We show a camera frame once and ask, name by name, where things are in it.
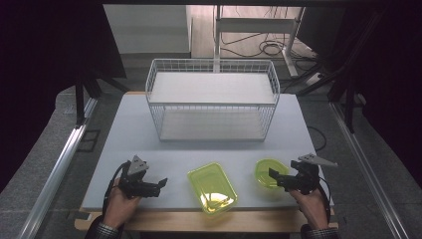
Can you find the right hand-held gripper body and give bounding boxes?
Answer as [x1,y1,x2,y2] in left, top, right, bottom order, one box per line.
[291,152,338,195]

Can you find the black floor cables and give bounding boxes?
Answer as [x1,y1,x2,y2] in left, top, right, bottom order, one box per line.
[220,31,319,73]

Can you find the black metal stand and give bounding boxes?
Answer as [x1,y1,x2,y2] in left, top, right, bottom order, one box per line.
[297,6,389,133]
[74,66,130,128]

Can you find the black cable loop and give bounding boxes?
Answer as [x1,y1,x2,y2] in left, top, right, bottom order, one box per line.
[307,124,327,153]

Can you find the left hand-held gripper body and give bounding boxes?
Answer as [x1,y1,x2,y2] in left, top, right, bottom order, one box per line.
[118,154,149,199]

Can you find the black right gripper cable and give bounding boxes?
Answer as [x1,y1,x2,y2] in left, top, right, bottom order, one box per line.
[316,175,332,223]

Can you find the white desk frame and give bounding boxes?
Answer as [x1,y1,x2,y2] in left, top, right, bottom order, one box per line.
[213,4,307,78]

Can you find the aluminium floor rail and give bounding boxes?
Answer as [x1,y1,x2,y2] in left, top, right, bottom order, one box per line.
[329,101,407,239]
[16,98,99,239]

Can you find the person's left hand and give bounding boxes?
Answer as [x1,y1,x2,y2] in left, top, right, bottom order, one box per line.
[103,178,142,231]

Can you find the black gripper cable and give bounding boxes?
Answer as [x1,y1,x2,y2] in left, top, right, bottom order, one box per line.
[102,161,131,217]
[316,175,332,223]

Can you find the person's right hand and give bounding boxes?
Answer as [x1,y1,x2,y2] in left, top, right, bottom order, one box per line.
[288,187,330,231]

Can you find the dark curtain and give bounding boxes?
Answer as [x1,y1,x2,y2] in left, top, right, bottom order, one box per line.
[0,0,127,193]
[298,0,422,188]

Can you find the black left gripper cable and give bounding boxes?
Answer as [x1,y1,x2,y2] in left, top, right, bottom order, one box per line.
[102,161,131,217]

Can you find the wooden table edge strip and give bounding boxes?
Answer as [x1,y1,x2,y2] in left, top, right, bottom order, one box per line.
[74,91,339,233]

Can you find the white cabinet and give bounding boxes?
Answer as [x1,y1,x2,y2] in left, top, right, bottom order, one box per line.
[103,3,193,59]

